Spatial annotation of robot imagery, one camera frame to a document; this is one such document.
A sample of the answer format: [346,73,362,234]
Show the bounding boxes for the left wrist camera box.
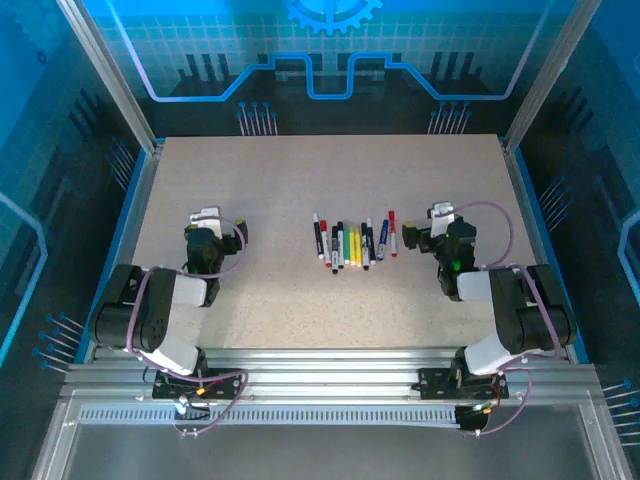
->
[188,205,224,237]

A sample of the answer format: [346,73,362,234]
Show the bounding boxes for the slotted grey cable duct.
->
[78,405,464,427]

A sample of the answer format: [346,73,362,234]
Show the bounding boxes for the aluminium frame post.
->
[55,0,164,154]
[501,0,604,154]

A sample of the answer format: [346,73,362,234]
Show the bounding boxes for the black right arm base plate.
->
[417,367,511,401]

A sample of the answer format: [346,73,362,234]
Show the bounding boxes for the aluminium front rail beam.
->
[64,347,601,401]

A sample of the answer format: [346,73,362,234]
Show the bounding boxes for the blue marker pen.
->
[376,218,391,263]

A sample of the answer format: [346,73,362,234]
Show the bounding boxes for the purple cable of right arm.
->
[449,199,564,439]

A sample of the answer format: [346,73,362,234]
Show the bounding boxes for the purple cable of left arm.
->
[127,212,251,441]

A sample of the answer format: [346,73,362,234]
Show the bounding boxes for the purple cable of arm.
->
[127,212,251,441]
[449,199,564,439]

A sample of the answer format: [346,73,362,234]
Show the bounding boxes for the metal front panel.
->
[32,389,634,480]

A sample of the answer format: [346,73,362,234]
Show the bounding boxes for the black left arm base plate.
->
[151,367,246,401]

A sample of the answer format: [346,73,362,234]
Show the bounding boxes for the aluminium side rail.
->
[499,138,576,364]
[82,139,166,364]

